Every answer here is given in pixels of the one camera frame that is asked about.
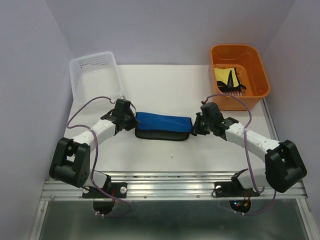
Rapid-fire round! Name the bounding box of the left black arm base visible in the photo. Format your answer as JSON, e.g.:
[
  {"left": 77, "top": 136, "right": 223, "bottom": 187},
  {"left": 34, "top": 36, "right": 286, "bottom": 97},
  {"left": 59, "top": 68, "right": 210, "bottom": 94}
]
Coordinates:
[{"left": 82, "top": 182, "right": 128, "bottom": 199}]

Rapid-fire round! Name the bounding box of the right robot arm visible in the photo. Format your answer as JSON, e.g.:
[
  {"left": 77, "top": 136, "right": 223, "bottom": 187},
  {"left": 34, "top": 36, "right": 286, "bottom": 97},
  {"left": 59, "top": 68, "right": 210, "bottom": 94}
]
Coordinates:
[{"left": 192, "top": 102, "right": 307, "bottom": 196}]

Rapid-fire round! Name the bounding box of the yellow towel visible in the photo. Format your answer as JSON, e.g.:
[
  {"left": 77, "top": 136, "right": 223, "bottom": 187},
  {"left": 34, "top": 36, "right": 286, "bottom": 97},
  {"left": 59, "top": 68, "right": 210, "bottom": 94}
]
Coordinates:
[{"left": 214, "top": 68, "right": 247, "bottom": 92}]

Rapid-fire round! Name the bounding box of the orange plastic basket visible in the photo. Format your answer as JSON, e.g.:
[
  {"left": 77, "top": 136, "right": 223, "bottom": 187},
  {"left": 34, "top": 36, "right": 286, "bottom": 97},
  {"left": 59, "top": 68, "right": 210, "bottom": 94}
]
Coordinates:
[{"left": 208, "top": 44, "right": 270, "bottom": 111}]

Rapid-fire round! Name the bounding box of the aluminium mounting rail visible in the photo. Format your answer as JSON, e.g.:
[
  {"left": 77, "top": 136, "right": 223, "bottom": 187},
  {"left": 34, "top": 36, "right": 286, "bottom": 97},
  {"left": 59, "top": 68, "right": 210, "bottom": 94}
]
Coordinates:
[{"left": 40, "top": 171, "right": 308, "bottom": 201}]

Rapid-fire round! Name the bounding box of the blue towel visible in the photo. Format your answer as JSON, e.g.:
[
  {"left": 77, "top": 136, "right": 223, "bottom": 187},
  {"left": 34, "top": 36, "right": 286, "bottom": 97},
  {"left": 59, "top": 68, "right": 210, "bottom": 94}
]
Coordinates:
[{"left": 134, "top": 112, "right": 193, "bottom": 142}]

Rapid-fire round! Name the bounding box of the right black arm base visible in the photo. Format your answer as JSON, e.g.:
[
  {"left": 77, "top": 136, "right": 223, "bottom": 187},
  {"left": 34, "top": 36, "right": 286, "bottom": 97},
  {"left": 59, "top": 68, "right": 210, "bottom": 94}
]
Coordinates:
[{"left": 211, "top": 181, "right": 260, "bottom": 199}]

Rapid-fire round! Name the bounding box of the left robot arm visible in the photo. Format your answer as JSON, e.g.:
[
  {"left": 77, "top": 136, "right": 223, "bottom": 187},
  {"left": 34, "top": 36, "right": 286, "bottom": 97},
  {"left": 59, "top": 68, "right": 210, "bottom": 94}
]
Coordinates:
[{"left": 49, "top": 98, "right": 139, "bottom": 199}]

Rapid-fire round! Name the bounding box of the white perforated basket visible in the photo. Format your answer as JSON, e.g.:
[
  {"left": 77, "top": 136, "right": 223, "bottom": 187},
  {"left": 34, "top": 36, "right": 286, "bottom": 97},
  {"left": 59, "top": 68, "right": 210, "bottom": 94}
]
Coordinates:
[{"left": 69, "top": 51, "right": 124, "bottom": 105}]

